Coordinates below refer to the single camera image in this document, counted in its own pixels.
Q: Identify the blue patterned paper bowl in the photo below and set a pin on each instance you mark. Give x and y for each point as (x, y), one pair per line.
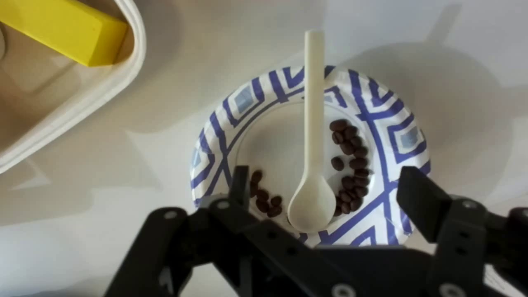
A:
(386, 125)

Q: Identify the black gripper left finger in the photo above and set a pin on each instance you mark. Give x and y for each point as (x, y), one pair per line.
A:
(166, 248)

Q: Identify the beige foam clamshell container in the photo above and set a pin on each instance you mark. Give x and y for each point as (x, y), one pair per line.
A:
(105, 92)

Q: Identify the dark coffee beans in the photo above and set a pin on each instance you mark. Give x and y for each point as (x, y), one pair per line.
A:
(353, 170)

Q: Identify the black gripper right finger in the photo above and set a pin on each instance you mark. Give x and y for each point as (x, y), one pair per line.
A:
(456, 241)

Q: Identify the white plastic spoon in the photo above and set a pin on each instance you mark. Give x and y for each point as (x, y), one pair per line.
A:
(315, 165)

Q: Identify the yellow rectangular block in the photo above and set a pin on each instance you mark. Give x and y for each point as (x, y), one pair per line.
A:
(67, 26)

